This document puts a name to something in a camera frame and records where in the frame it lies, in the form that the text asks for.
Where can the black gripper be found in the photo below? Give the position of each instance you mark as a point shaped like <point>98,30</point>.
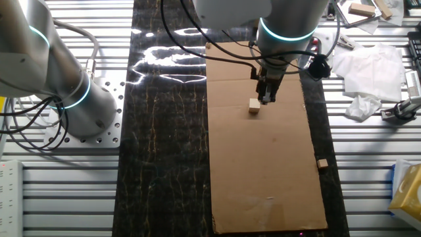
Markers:
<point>271,77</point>

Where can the small wooden cube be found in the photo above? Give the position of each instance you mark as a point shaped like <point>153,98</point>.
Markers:
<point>254,106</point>

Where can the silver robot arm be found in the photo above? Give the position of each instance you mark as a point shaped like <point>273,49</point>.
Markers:
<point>289,19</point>

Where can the tiny wooden block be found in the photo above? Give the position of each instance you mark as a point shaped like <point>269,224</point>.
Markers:
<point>322,163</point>

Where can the rectangular wooden block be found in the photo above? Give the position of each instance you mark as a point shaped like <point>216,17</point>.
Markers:
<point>361,9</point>

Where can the brown cardboard sheet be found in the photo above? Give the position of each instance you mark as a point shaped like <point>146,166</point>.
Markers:
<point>263,181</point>

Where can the crumpled white tissue paper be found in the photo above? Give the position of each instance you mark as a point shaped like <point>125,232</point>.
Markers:
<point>371,72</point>

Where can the flat metal tray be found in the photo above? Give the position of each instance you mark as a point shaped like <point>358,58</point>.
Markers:
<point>343,18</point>

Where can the wooden stick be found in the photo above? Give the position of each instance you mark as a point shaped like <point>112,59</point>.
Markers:
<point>384,9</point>

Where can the blue white tissue packet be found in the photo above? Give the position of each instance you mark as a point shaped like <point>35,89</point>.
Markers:
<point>401,166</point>

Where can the white paper sheet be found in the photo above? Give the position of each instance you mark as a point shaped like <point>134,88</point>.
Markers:
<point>398,13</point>

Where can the black keyboard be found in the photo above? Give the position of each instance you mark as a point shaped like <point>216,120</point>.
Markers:
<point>416,52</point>

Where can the yellow tissue pack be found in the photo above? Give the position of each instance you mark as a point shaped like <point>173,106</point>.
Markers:
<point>408,194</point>

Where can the white power strip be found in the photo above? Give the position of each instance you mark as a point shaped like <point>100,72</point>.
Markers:
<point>10,197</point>

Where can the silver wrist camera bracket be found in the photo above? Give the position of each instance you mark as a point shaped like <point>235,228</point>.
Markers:
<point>325,44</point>

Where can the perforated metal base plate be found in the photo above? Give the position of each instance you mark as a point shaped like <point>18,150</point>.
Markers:
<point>112,131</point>

